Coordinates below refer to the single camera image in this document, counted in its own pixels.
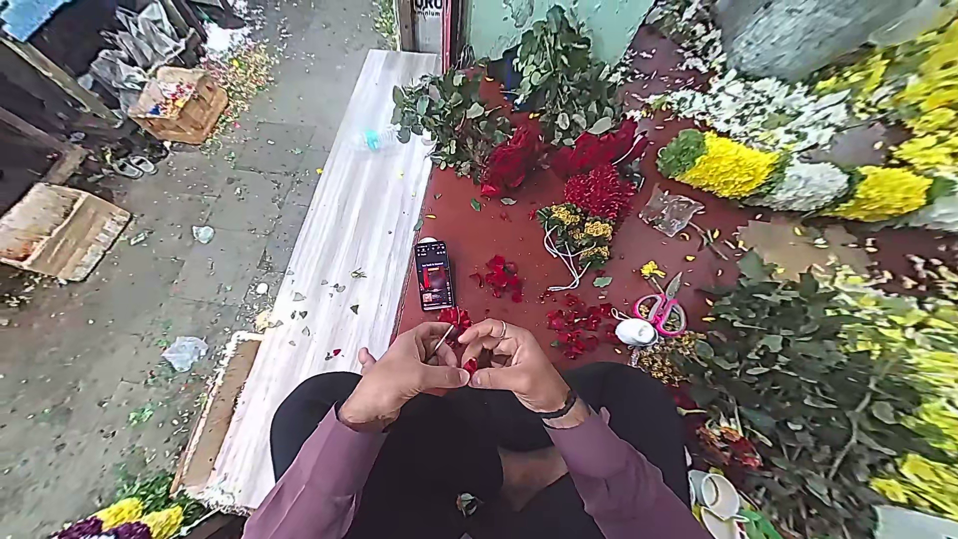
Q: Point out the person's right hand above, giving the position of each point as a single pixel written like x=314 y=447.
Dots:
x=530 y=374

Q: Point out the person's left hand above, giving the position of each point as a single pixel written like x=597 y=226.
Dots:
x=393 y=378

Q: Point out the person's right fingers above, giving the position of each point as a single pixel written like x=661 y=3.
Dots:
x=484 y=331

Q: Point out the person's left fingers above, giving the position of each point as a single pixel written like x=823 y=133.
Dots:
x=436 y=337

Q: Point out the person's left thumb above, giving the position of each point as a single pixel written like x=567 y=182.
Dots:
x=444 y=377

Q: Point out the person's left little finger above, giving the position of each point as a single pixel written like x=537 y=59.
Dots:
x=367 y=361

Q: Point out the person's right thumb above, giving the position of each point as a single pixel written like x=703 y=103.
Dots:
x=494 y=379

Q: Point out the thin white needle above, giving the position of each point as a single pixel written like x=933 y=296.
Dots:
x=444 y=338

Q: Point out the small red petal bundle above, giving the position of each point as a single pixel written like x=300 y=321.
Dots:
x=470 y=367

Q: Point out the person's right forearm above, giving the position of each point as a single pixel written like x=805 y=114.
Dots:
x=617 y=479

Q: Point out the person's left forearm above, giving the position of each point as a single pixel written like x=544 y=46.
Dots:
x=322 y=479

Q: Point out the red flower with loose petals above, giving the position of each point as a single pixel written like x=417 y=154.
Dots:
x=453 y=319

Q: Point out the scattered dark red petals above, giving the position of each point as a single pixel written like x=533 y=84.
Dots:
x=503 y=278

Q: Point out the smartphone with dark screen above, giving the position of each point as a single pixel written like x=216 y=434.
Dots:
x=434 y=275

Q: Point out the person's legs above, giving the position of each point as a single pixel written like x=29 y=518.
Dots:
x=441 y=464

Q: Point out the heap of dark red petals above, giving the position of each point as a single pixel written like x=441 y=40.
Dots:
x=576 y=329

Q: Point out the long white streaked board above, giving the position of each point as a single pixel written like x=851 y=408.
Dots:
x=337 y=262

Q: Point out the bunch of small golden flowers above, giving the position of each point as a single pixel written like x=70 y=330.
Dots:
x=585 y=229

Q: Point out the white thread spool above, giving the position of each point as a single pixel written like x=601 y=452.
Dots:
x=637 y=332

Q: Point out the brown cardboard strip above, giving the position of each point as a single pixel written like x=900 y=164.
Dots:
x=218 y=404

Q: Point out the bunch of red roses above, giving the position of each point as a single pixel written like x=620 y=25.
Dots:
x=510 y=161
x=599 y=152

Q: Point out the pile of brownish golden flowers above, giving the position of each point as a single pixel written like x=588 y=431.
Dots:
x=666 y=361

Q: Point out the single yellow flower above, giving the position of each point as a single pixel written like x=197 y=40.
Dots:
x=652 y=269

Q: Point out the round cluster of red flowers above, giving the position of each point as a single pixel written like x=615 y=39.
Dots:
x=600 y=191

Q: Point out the crumpled white plastic bag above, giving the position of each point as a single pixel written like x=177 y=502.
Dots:
x=185 y=352

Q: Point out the clear plastic bottle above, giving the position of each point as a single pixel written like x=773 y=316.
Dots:
x=374 y=140

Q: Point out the green leafy rose stems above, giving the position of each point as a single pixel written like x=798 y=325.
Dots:
x=453 y=118
x=563 y=75

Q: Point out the clear crumpled plastic wrapper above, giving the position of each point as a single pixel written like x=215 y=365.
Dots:
x=670 y=211

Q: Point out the white cup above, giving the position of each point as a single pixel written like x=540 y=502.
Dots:
x=718 y=495

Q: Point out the yellow and purple flower bunch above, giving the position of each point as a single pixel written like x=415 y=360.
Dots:
x=131 y=518

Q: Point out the grey sandal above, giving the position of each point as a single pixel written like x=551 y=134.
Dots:
x=126 y=168
x=144 y=165

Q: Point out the pile of green leafy stems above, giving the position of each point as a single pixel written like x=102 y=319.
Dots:
x=793 y=374

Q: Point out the yellow and white flower garland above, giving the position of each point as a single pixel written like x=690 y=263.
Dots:
x=737 y=168

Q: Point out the signboard with dark letters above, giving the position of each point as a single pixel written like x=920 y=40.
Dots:
x=429 y=30

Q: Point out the heap of scattered flower waste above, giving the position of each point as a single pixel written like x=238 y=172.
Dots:
x=243 y=73

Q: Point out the wooden crate with petals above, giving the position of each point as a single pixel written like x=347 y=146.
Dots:
x=178 y=111

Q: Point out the brown paper sheet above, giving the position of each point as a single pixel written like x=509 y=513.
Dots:
x=801 y=243

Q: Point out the open wooden crate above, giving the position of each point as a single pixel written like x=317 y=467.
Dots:
x=64 y=232

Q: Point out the pile of white flowers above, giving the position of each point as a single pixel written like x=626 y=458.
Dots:
x=778 y=112

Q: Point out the pile of grey plastic bags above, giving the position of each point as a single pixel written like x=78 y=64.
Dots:
x=138 y=45

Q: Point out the pile of yellow green flowers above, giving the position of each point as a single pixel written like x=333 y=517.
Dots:
x=924 y=404

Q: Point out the large grey plastic sack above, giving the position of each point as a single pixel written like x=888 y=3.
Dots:
x=808 y=34

